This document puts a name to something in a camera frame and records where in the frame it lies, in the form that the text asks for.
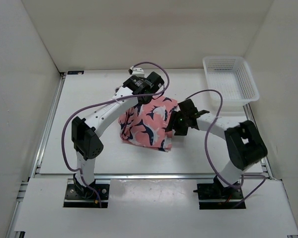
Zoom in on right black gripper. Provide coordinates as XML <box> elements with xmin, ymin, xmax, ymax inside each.
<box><xmin>165</xmin><ymin>110</ymin><xmax>189</xmax><ymax>136</ymax></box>

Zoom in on pink shark print shorts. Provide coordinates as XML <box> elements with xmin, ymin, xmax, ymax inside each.
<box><xmin>118</xmin><ymin>96</ymin><xmax>178</xmax><ymax>152</ymax></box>

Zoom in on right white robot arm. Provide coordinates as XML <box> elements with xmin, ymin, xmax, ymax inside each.
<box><xmin>165</xmin><ymin>99</ymin><xmax>268</xmax><ymax>198</ymax></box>

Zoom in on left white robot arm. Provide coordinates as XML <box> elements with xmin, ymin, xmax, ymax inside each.
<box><xmin>72</xmin><ymin>72</ymin><xmax>164</xmax><ymax>198</ymax></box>

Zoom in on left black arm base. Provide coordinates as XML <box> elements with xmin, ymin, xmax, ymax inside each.
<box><xmin>63</xmin><ymin>179</ymin><xmax>110</xmax><ymax>209</ymax></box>

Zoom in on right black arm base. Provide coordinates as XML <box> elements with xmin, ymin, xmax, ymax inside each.
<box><xmin>193</xmin><ymin>178</ymin><xmax>246</xmax><ymax>210</ymax></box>

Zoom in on white plastic mesh basket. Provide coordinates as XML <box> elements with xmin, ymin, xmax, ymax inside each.
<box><xmin>203</xmin><ymin>56</ymin><xmax>260</xmax><ymax>110</ymax></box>

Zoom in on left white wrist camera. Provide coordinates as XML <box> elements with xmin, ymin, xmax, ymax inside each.
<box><xmin>128</xmin><ymin>65</ymin><xmax>145</xmax><ymax>78</ymax></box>

